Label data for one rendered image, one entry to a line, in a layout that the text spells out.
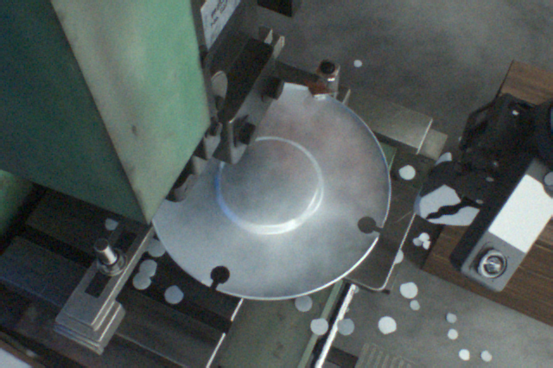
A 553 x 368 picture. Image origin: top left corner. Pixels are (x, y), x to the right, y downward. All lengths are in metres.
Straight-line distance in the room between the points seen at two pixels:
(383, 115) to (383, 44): 0.92
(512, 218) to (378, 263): 0.24
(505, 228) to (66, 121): 0.35
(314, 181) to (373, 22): 1.23
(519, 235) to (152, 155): 0.30
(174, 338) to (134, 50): 0.51
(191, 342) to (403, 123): 0.46
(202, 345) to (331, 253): 0.19
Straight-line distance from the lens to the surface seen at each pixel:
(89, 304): 0.81
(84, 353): 0.94
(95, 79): 0.35
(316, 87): 0.87
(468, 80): 1.92
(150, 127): 0.42
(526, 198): 0.57
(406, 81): 1.88
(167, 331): 0.83
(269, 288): 0.76
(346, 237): 0.78
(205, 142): 0.56
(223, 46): 0.62
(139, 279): 0.86
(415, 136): 1.02
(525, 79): 1.51
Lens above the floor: 1.50
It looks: 63 degrees down
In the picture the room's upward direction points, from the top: straight up
